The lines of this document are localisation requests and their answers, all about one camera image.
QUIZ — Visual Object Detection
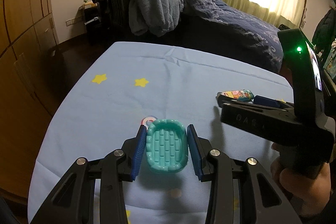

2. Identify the cluttered dark shelf unit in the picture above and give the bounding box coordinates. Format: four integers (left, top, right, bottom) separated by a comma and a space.
313, 38, 335, 104

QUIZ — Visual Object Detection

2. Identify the hanging black coat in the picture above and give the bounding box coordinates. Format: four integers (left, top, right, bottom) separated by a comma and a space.
312, 9, 335, 52

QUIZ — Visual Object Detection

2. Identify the light blue star tablecloth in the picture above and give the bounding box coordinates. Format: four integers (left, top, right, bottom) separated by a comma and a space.
28, 42, 293, 219

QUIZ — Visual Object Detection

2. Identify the bed with navy duvet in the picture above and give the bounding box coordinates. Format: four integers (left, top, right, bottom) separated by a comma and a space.
163, 0, 283, 73

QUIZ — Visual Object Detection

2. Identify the right hand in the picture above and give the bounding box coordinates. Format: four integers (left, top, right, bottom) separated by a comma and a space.
270, 157, 331, 217

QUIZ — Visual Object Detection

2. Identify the teal toy bathtub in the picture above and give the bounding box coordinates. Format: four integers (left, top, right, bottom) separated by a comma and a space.
145, 119, 189, 174

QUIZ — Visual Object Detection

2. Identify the wooden wardrobe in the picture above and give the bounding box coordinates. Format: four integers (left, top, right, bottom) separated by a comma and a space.
0, 0, 60, 119

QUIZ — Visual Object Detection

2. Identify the grey blue fleece blanket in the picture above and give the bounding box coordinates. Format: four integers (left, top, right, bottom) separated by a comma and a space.
129, 0, 184, 36

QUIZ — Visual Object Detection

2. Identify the colourful cartoon lighter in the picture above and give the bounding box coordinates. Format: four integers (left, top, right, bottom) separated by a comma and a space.
217, 89, 255, 102

